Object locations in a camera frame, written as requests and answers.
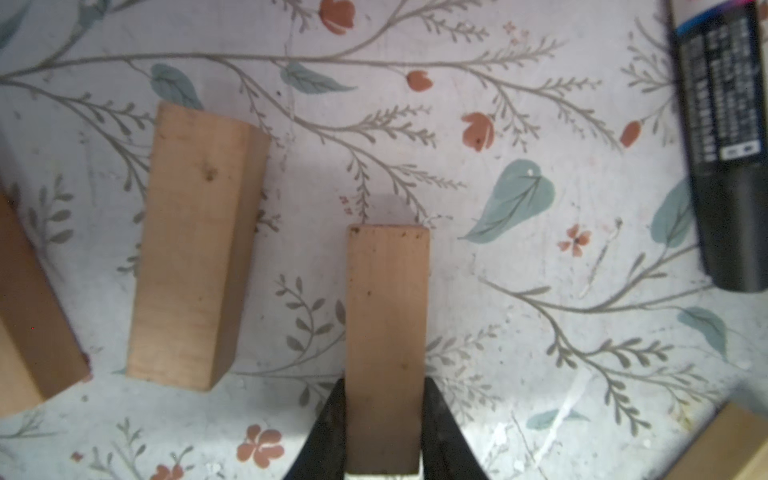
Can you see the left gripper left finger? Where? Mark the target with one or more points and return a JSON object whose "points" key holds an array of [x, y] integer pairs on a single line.
{"points": [[323, 455]]}

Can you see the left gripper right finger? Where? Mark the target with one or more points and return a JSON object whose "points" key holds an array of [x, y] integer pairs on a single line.
{"points": [[446, 454]]}

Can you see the light wood block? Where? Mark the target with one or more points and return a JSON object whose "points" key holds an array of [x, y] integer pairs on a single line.
{"points": [[732, 446]]}

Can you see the black marker pen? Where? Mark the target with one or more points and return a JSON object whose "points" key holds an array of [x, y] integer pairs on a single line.
{"points": [[723, 97]]}

